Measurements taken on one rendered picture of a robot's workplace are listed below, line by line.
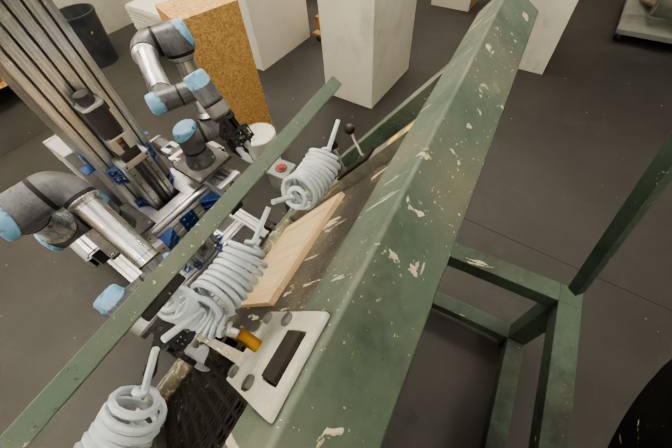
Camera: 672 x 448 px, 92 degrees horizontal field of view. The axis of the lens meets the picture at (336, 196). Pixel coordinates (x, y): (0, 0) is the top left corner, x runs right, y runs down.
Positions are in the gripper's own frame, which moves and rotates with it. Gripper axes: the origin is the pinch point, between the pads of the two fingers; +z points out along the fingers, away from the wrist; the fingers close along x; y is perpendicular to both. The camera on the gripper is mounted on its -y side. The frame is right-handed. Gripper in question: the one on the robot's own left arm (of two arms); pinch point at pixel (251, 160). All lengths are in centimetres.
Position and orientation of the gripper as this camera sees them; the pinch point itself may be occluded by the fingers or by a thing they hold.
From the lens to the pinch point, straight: 128.8
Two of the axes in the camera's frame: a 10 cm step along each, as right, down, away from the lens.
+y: 6.9, 0.9, -7.2
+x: 5.7, -6.7, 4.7
